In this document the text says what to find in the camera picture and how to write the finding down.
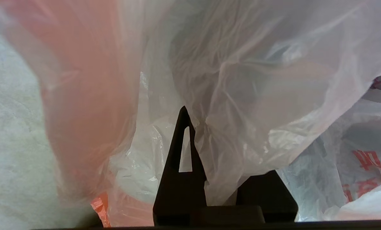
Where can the white plastic bag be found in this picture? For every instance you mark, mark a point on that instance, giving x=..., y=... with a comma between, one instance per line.
x=241, y=80

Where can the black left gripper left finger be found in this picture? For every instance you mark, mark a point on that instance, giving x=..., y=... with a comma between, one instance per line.
x=177, y=191

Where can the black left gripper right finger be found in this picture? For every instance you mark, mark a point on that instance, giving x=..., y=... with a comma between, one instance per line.
x=270, y=198

